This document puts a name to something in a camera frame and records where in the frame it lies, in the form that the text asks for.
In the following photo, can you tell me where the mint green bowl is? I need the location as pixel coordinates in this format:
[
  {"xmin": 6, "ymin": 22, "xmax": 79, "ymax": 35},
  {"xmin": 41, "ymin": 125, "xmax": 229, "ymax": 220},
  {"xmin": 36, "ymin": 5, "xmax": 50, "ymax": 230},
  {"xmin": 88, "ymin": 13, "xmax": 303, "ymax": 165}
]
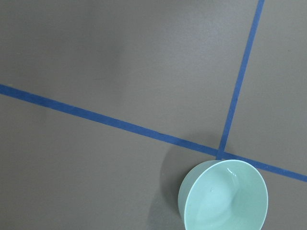
[{"xmin": 177, "ymin": 160, "xmax": 268, "ymax": 230}]

